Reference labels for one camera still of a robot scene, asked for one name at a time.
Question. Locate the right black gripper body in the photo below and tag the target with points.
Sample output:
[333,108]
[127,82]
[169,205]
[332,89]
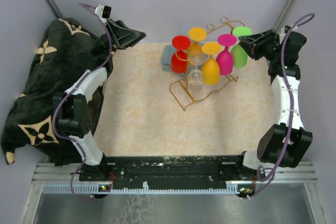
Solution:
[267,47]

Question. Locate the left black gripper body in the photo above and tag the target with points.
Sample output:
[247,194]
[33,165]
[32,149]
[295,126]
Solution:
[112,34]

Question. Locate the green plastic wine glass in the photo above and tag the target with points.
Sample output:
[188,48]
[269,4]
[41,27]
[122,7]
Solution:
[238,53]

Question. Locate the pink plastic wine glass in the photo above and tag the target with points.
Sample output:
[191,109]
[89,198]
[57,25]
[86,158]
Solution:
[224,58]

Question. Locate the yellow plastic wine glass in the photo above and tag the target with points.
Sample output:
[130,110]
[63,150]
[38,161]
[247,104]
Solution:
[210,68]

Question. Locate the orange plastic wine glass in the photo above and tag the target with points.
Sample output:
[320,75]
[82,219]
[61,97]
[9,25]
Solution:
[196,34]

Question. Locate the red plastic wine glass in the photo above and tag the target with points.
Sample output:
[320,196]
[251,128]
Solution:
[179,58]

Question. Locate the clear glass wine glass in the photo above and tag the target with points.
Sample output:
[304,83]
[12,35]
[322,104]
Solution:
[195,77]

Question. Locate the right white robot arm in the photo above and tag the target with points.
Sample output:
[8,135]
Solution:
[285,76]

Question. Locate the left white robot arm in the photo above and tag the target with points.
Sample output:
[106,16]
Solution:
[72,119]

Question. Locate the folded light blue jeans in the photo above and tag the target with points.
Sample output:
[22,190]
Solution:
[167,55]

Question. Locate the black floral blanket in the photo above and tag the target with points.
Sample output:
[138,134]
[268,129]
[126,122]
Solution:
[55,68]

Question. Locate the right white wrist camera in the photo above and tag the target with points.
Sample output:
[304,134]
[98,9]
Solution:
[285,29]

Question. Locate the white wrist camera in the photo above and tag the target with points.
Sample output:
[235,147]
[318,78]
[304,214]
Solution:
[103,12]
[285,29]

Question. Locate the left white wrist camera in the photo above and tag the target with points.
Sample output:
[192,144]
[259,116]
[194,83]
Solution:
[103,12]

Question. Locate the gold wire glass rack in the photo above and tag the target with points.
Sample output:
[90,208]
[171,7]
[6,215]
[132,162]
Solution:
[179,89]

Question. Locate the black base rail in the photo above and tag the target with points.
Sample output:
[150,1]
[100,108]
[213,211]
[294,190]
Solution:
[169,172]

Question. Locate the grey cable duct strip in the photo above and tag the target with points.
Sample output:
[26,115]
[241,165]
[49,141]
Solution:
[231,188]

